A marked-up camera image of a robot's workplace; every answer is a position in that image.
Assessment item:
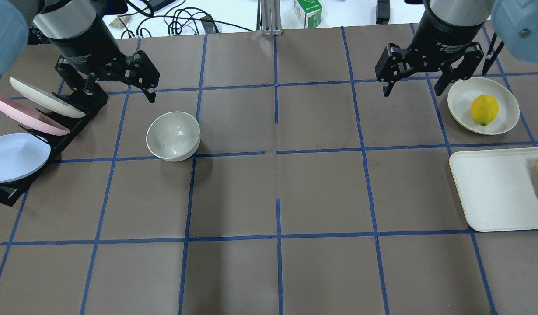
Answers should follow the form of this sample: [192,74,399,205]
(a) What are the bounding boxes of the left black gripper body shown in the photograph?
[49,17,125,74]

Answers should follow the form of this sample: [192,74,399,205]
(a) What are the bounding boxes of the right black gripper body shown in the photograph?
[409,10,482,72]

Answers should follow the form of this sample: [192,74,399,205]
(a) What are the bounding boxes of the yellow lemon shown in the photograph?
[470,94,499,126]

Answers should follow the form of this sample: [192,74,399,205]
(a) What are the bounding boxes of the white ceramic bowl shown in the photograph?
[146,111,201,162]

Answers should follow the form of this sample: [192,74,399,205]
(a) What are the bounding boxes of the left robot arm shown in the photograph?
[0,0,160,102]

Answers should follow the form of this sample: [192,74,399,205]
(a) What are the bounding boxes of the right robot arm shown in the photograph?
[375,0,538,96]

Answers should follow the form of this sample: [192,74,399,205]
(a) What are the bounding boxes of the cream round plate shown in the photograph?
[447,77,521,135]

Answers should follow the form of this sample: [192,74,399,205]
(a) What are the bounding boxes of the cream plate in rack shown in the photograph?
[10,76,85,119]

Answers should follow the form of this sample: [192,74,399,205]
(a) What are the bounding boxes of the pink plate in rack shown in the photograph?
[0,95,70,136]

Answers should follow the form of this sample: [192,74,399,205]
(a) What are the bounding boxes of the light blue plate in rack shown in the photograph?
[0,133,51,183]

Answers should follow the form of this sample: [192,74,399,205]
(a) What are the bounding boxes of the green white carton box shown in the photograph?
[292,0,323,28]

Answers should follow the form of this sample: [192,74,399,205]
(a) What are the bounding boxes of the cream rectangular tray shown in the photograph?
[449,147,538,232]

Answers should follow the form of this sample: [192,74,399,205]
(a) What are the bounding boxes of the black dish rack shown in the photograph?
[0,91,107,206]

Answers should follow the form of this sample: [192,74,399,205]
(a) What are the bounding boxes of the black cable bundle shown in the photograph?
[116,0,256,39]

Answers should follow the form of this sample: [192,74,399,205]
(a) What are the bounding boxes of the aluminium frame post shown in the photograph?
[257,0,282,36]

